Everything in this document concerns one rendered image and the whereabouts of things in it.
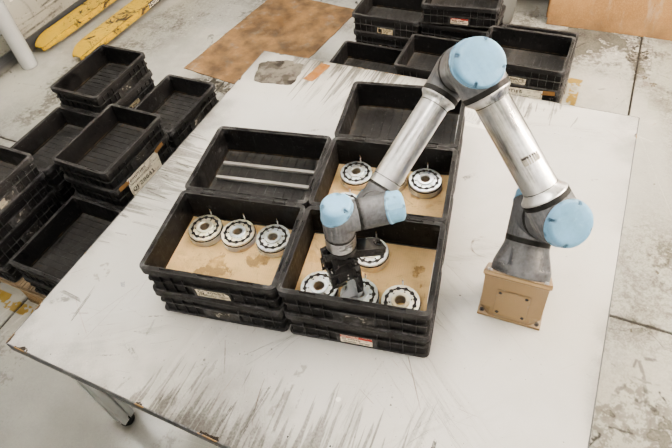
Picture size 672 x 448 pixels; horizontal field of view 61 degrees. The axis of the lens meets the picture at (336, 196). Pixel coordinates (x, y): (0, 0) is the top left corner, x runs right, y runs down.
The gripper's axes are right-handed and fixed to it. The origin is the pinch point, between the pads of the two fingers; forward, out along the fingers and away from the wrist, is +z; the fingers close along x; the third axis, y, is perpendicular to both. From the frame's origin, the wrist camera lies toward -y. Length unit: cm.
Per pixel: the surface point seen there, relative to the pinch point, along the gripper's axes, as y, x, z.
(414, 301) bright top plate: -11.5, 11.7, -0.8
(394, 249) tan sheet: -16.0, -7.5, 2.0
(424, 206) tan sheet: -31.7, -17.4, 2.1
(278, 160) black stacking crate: 0, -60, 2
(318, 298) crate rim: 11.4, 3.6, -7.9
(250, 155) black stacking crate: 8, -67, 2
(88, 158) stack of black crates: 68, -142, 36
